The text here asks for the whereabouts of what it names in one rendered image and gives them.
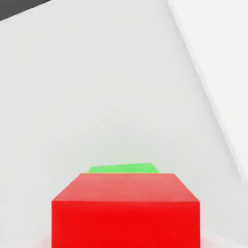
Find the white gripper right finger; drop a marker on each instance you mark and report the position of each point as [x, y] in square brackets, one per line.
[204, 243]

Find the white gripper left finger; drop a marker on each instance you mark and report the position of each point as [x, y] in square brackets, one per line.
[47, 244]

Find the small red cube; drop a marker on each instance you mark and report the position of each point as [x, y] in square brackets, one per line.
[125, 222]

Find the small green cube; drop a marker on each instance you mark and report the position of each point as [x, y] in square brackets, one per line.
[124, 168]

